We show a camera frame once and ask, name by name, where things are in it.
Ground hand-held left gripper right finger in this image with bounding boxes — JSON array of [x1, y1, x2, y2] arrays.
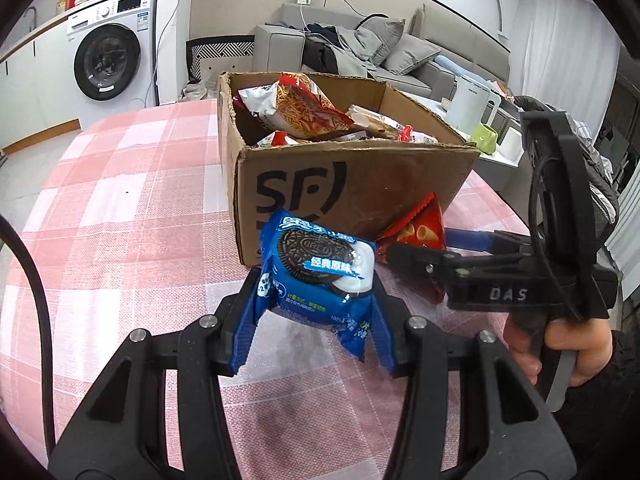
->
[[361, 280, 579, 480]]

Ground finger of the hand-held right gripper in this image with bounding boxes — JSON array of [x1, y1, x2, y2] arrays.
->
[[387, 241, 464, 282], [443, 228, 534, 257]]

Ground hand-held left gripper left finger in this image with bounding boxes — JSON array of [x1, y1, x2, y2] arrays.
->
[[47, 272, 266, 480]]

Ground red cone snack bag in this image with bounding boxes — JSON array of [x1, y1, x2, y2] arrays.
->
[[375, 192, 447, 306]]

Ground brown cardboard box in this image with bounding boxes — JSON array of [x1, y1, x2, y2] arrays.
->
[[216, 71, 482, 267]]

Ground blue cookie packet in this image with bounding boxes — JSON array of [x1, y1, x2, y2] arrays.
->
[[220, 208, 377, 377]]

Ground orange noodle stick snack bag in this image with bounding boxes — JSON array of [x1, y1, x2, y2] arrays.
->
[[237, 72, 354, 141]]

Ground person's right hand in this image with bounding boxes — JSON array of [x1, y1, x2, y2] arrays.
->
[[502, 311, 615, 389]]

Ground marble coffee table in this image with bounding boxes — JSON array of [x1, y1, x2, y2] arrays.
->
[[400, 92, 532, 172]]

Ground green mug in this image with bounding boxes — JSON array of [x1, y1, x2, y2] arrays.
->
[[469, 122, 499, 154]]

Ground small white box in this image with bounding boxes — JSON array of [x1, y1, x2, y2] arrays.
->
[[497, 127, 526, 159]]

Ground white packet with red edges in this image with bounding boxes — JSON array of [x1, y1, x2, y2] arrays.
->
[[399, 127, 439, 144]]

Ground white electric kettle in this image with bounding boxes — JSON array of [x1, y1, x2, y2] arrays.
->
[[447, 74, 501, 134]]

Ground clear cracker packet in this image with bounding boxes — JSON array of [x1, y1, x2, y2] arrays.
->
[[349, 104, 402, 139]]

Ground pink plaid tablecloth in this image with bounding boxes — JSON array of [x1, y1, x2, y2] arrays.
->
[[0, 99, 640, 480]]

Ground red snack packet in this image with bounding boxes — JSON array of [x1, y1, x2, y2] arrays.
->
[[257, 130, 301, 149]]

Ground small grey pillow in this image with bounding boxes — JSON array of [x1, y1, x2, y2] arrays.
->
[[382, 37, 441, 77]]

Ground large grey pillow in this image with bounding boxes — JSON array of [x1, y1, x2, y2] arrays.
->
[[344, 17, 406, 64]]

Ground white curtain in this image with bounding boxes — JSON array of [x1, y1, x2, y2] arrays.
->
[[509, 0, 622, 112]]

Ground grey slippers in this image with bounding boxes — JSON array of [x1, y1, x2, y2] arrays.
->
[[179, 82, 209, 104]]

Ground dark jacket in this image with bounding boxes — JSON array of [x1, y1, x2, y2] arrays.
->
[[302, 23, 352, 74]]

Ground grey sofa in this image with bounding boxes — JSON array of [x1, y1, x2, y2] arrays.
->
[[252, 2, 511, 106]]

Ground patterned black chair back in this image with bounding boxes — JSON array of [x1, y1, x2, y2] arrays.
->
[[184, 35, 256, 84]]

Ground white washing machine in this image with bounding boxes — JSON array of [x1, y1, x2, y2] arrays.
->
[[66, 0, 160, 109]]

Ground white kitchen counter cabinets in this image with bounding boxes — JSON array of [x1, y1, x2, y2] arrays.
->
[[0, 10, 81, 149]]

